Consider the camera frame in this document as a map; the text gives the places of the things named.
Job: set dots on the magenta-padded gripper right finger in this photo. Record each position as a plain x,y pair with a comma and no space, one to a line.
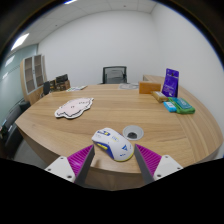
150,161

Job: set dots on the green and white leaflet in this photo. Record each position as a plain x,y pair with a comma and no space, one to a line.
76,88

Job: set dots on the small light blue box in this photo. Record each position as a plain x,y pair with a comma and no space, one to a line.
170,106

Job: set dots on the white blue yellow computer mouse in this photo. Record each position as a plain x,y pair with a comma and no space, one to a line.
113,143

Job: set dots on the black box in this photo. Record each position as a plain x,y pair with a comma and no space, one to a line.
61,78

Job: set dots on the wooden glass-door shelf cabinet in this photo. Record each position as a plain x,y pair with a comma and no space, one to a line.
33,78

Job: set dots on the dark brown cardboard box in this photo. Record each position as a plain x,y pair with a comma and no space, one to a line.
61,86

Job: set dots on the black mesh office chair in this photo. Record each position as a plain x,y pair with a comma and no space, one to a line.
114,75

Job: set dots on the pink cartoon-shaped mouse pad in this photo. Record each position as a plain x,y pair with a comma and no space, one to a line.
73,108

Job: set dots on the small black chair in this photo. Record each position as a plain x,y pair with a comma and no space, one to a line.
46,88

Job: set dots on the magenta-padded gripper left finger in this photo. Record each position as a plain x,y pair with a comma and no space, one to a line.
78,161

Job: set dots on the teal flat pack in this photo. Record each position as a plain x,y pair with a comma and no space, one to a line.
183,103

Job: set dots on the green flat box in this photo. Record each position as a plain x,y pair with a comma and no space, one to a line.
186,111

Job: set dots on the black couch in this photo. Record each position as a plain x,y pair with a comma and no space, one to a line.
11,130

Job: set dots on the small tan box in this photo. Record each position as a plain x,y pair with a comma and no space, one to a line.
160,96

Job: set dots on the ceiling light panel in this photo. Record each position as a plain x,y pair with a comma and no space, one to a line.
20,41
70,1

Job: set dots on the purple standing card package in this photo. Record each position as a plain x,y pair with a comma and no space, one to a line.
170,83

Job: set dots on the orange-brown cardboard box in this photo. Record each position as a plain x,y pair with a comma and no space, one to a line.
149,88

